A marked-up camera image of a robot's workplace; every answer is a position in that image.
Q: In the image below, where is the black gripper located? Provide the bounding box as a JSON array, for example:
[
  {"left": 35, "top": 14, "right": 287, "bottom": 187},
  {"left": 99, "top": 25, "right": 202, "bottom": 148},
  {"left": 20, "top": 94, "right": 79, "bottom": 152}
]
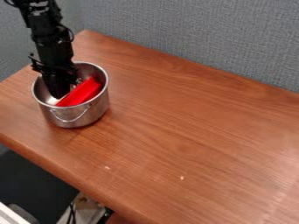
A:
[{"left": 28, "top": 34, "right": 80, "bottom": 100}]

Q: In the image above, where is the metal table leg frame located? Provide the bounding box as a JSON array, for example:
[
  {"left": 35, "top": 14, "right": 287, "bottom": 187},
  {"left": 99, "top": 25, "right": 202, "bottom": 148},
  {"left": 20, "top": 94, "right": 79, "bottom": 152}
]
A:
[{"left": 56, "top": 192, "right": 106, "bottom": 224}]

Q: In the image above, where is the red rectangular block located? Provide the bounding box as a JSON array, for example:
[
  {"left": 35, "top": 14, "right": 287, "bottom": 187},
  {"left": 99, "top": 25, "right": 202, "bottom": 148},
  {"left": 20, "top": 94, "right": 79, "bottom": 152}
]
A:
[{"left": 56, "top": 77, "right": 102, "bottom": 107}]

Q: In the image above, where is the metal pot with handles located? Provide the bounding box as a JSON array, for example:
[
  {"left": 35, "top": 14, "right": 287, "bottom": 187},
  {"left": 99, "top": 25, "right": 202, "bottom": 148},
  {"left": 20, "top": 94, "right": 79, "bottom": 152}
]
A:
[{"left": 32, "top": 61, "right": 108, "bottom": 128}]

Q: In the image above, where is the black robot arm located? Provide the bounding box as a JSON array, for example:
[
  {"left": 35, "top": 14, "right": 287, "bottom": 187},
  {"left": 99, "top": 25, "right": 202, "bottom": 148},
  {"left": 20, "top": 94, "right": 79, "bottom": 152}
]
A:
[{"left": 4, "top": 0, "right": 79, "bottom": 99}]

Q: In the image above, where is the white object bottom left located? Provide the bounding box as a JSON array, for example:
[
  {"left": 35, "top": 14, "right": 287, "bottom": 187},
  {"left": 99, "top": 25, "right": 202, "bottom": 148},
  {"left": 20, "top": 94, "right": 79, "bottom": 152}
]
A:
[{"left": 0, "top": 202, "right": 31, "bottom": 224}]

